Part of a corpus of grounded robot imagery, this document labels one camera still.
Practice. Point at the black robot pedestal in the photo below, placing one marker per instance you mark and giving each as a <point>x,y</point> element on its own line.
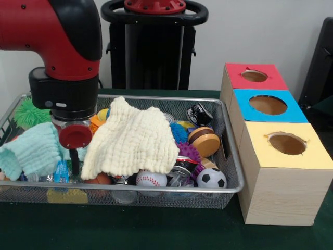
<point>151,57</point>

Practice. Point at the blue spiky ball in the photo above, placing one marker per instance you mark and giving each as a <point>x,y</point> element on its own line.
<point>179,134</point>

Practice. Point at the mint green waffle cloth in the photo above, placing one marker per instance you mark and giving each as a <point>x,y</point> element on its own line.
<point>31,153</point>

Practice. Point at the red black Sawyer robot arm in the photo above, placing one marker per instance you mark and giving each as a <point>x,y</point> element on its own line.
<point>62,41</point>

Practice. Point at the wooden box with three holes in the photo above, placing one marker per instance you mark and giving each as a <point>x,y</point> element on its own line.
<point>281,192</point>

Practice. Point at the small baseball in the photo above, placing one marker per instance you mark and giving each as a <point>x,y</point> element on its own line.
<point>151,179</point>

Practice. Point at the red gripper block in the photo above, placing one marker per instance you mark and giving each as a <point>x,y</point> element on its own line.
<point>75,136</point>

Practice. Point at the black white striped toy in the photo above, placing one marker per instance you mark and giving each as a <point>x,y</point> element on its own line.
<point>200,114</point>

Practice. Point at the green spiky rubber ball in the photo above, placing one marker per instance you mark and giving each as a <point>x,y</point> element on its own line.
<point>23,117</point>

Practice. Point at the orange plastic toy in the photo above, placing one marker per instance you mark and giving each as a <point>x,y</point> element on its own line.
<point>98,124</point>

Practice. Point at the purple spiky ball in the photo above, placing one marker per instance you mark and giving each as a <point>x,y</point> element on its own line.
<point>190,152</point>

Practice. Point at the brown wooden yo-yo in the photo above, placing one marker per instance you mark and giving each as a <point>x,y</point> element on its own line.
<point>205,143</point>

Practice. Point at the clear blue packet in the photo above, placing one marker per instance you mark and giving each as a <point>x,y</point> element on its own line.
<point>61,172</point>

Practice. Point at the black upright panel stand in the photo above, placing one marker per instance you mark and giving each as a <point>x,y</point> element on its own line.
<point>320,67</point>

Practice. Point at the dark green table cloth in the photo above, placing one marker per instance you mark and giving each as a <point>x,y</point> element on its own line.
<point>156,229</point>

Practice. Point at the cream yellow waffle cloth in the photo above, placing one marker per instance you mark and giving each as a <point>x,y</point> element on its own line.
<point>130,151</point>

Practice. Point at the shallow clear mesh bin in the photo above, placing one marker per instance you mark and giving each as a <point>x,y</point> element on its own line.
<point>31,195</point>

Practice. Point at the small soccer ball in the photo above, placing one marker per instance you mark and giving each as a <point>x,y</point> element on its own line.
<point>212,178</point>

